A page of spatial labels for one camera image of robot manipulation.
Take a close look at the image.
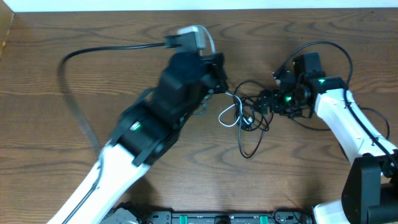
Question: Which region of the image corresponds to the white cable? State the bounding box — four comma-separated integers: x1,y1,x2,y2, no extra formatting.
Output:
198,25,253,128

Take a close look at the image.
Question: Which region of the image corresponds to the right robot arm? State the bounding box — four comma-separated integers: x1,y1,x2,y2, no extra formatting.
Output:
256,53,397,223

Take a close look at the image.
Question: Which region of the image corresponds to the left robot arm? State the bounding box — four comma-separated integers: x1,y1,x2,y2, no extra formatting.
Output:
49,52,228,223

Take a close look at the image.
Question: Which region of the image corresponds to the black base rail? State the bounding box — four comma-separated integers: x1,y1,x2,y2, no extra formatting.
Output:
101,202,314,224

